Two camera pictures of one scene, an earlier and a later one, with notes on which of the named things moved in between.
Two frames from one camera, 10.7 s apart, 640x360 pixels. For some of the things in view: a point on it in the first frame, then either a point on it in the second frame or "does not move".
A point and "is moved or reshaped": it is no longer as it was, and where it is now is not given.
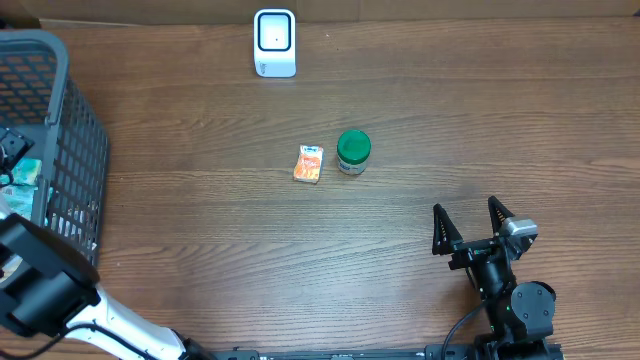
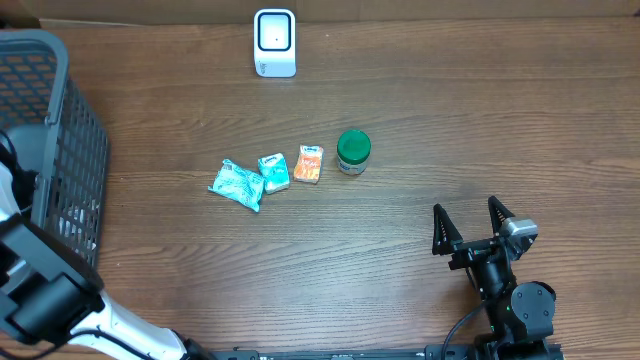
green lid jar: (353, 150) does not move
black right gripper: (447, 240) does not move
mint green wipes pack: (17, 188) is moved or reshaped
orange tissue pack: (309, 163) does not move
